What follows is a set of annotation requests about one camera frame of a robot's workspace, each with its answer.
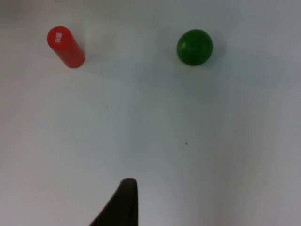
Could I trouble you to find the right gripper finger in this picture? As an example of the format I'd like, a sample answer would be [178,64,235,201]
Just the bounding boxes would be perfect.
[88,178,139,226]

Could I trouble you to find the red cylinder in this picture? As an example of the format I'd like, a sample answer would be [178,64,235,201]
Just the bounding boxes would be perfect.
[46,26,86,69]

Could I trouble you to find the green ball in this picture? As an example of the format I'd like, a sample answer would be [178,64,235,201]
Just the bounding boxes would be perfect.
[176,29,214,66]

